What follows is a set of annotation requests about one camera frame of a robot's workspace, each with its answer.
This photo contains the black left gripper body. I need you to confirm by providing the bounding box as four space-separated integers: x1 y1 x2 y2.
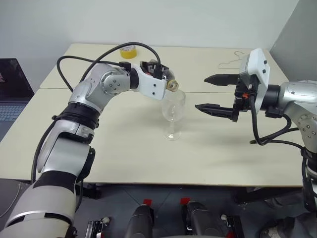
140 59 170 80

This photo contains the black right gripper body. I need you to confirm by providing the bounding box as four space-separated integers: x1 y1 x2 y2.
232 77 256 122

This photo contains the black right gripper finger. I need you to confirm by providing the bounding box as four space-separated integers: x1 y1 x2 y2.
204 73 240 87
195 103 236 122

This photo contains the clear bottle with red label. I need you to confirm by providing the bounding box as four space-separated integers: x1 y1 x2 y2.
162 70 179 93

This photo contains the clear wine glass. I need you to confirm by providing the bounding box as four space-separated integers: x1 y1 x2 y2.
161 90 186 141

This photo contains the yellow tape roll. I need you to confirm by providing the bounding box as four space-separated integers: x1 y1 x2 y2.
119 45 138 60

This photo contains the black table foot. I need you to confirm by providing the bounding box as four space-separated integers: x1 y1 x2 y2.
234 185 306 205
81 182 102 200

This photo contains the dark rounded shape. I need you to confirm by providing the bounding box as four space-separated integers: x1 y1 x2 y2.
125 204 156 238
185 201 216 238

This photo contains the dark laptop computer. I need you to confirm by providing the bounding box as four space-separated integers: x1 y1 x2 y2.
0 58 35 144

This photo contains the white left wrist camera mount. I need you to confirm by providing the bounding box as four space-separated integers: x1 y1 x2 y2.
131 63 168 101

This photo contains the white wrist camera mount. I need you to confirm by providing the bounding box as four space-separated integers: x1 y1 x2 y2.
239 48 271 114
131 63 168 101

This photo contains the thin wire clothes hanger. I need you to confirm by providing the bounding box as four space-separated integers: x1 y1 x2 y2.
217 51 251 70

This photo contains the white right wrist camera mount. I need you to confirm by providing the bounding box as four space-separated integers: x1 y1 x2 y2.
239 48 271 114

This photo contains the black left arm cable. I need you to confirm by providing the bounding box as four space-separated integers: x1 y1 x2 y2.
31 42 161 184

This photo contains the black bracket with white knob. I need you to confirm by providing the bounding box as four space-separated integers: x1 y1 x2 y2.
86 216 111 238
219 214 245 238

